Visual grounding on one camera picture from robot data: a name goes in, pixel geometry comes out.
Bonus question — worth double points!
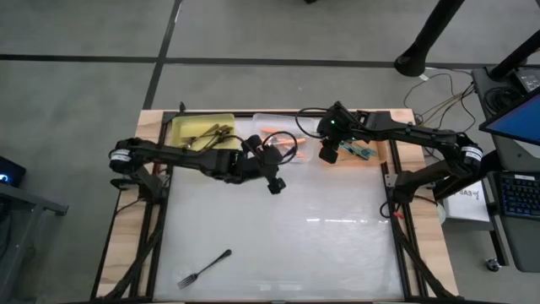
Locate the yellow floor cable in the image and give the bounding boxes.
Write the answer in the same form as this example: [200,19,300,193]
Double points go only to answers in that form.
[417,84,477,130]

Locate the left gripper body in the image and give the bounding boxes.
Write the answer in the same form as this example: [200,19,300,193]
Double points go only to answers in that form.
[235,134,287,195]

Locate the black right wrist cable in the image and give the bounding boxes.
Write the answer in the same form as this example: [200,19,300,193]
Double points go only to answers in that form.
[294,106,334,139]

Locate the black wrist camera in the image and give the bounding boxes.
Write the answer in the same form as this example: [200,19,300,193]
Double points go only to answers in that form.
[315,117,330,144]
[269,145,292,168]

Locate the grey power adapter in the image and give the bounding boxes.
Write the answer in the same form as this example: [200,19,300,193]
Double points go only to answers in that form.
[514,66,540,93]

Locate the grey side table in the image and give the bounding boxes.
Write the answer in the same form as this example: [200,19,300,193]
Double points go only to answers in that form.
[0,180,71,304]

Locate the black stand post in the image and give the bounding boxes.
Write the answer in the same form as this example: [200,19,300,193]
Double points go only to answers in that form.
[488,28,540,82]
[393,0,465,79]

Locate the yellow plastic bin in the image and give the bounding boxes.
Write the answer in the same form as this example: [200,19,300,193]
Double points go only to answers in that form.
[170,112,238,152]

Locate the coiled black cable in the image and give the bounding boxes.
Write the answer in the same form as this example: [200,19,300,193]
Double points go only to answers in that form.
[482,85,515,116]

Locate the blue lit monitor screen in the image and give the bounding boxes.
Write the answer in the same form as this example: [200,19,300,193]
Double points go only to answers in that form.
[478,90,540,147]

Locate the clear plastic bin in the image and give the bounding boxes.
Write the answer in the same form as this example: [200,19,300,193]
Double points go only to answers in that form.
[251,112,316,166]

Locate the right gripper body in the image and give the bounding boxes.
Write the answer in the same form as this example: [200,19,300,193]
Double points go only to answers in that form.
[318,100,360,166]

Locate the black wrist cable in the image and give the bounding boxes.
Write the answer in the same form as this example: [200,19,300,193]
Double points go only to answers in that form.
[294,106,334,139]
[261,130,300,166]

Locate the grey equipment cart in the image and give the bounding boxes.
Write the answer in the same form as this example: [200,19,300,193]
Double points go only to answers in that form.
[471,66,540,274]

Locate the black device with blue light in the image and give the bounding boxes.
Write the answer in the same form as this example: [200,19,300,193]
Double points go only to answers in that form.
[0,155,28,189]

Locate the orange plastic bin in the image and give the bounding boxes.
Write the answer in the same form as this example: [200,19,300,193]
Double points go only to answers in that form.
[319,126,390,167]

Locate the black backlit keyboard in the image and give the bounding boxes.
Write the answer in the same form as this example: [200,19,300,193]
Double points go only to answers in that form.
[499,171,540,221]

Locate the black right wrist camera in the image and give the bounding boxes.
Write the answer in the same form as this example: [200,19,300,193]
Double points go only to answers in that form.
[315,117,330,144]

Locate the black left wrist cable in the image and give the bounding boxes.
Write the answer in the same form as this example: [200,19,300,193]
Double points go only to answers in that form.
[261,130,300,166]

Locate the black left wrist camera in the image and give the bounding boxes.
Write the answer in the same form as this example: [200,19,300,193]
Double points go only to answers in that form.
[269,145,292,168]

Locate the black metal fork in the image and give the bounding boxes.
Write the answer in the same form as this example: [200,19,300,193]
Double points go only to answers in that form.
[175,247,234,291]
[192,124,229,144]
[201,125,235,152]
[210,124,235,138]
[184,123,220,149]

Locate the black floor cable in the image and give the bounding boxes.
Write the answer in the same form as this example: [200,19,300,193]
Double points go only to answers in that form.
[402,72,478,145]

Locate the white labelled box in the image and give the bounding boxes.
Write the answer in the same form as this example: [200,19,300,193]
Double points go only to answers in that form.
[441,179,492,224]

